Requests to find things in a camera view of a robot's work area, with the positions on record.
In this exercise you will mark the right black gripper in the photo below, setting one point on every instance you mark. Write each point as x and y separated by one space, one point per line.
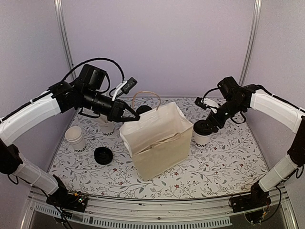
212 118

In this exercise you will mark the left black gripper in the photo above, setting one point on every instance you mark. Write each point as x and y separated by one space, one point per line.
116 111

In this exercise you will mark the black plastic cup lid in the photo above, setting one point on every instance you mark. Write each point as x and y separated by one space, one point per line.
142 109

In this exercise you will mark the beige paper takeout bag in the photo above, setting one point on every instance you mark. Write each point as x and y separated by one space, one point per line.
159 140

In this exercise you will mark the stack of white paper cups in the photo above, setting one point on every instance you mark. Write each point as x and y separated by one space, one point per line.
74 136

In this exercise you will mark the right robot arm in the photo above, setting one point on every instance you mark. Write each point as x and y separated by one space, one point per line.
238 100

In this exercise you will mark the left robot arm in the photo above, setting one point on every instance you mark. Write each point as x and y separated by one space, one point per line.
78 89

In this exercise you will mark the white cup holding straws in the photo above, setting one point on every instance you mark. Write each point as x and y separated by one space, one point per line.
108 129

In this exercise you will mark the bundle of wrapped white straws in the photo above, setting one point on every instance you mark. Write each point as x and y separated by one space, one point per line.
103 120

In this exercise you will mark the floral patterned table mat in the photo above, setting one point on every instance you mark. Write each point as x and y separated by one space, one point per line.
230 163

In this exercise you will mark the stack of black lids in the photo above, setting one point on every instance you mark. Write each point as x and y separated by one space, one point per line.
103 155

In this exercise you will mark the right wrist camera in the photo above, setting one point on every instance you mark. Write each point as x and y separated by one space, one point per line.
205 103

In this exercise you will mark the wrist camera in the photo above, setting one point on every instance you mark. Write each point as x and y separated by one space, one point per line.
123 88
205 103

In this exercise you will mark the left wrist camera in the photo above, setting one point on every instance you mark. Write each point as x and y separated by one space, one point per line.
123 88

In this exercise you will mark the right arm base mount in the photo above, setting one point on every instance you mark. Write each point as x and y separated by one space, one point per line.
255 199

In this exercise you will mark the front aluminium rail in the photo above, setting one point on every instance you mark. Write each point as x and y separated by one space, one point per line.
121 213

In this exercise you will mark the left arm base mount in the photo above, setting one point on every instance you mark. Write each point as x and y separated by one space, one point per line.
76 201

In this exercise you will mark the right metal frame post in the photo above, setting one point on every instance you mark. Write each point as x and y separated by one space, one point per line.
251 40

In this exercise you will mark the metal frame post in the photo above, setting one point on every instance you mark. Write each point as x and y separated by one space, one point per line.
63 32
251 40

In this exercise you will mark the left metal frame post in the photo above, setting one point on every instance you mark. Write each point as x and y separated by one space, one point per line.
63 32

